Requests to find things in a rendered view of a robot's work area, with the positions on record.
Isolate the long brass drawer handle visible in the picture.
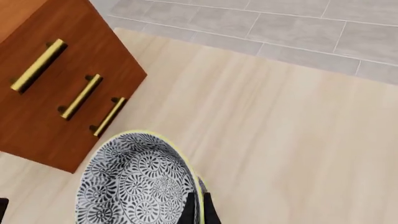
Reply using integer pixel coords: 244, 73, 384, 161
10, 38, 68, 94

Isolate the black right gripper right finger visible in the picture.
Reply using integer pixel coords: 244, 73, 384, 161
203, 192, 223, 224

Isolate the wooden cabinet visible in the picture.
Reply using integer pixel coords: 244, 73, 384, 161
0, 0, 148, 174

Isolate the short brass drawer handle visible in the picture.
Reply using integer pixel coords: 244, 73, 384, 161
89, 96, 127, 138

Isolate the medium brass drawer handle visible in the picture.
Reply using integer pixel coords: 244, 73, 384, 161
57, 73, 104, 121

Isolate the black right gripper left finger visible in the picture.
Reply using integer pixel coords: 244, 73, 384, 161
180, 192, 198, 224

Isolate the black rectangular part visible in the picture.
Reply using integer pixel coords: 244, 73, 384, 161
0, 197, 9, 224

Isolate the black white patterned bowl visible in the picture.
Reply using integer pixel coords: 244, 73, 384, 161
75, 129, 213, 224

